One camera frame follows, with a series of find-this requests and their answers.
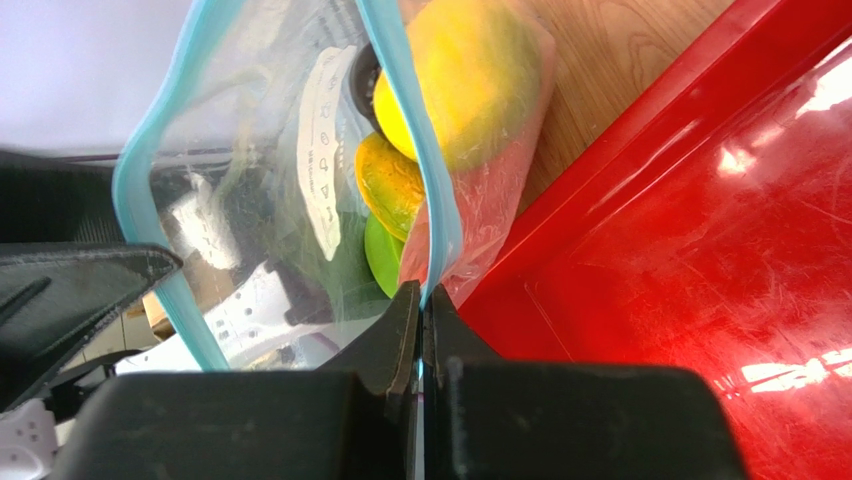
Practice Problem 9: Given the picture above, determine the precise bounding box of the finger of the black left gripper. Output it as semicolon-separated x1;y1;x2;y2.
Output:
1;243;182;406

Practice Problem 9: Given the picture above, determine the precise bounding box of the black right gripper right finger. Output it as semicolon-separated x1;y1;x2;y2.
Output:
421;287;747;479

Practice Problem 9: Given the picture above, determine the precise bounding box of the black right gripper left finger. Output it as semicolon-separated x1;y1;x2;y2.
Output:
52;281;420;479

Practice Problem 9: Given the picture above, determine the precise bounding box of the clear zip top bag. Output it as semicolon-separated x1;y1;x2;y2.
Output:
112;1;556;371

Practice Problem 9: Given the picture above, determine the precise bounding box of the yellow fake lemon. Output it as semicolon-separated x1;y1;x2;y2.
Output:
406;1;543;172

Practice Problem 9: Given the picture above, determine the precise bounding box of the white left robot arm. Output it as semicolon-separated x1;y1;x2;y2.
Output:
1;243;388;479

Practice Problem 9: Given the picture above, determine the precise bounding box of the green fake lime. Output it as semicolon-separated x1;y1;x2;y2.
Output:
364;214;404;298

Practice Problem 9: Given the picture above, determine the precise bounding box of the yellow green fake mango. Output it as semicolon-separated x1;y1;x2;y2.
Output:
354;133;425;243

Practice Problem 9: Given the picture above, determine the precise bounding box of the red plastic tray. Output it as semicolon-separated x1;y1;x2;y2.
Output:
461;1;851;479

